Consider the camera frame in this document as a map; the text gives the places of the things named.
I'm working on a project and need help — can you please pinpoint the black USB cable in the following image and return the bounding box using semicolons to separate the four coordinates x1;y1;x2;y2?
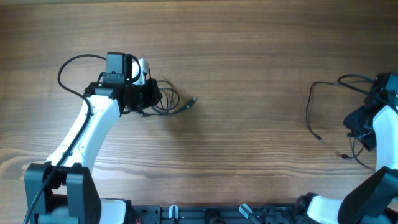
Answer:
136;79;198;118

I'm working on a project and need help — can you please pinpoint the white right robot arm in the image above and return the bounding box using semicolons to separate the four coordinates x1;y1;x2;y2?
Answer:
291;73;397;223

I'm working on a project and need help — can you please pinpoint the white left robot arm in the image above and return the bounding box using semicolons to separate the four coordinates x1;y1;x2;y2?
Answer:
24;52;162;223

